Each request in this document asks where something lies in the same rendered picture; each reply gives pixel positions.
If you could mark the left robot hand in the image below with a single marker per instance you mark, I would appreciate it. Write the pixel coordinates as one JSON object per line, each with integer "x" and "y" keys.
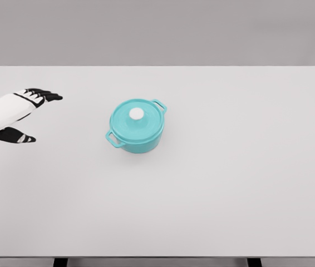
{"x": 10, "y": 107}

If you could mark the turquoise lid with white knob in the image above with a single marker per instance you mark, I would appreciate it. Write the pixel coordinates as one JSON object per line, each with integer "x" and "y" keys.
{"x": 137, "y": 120}

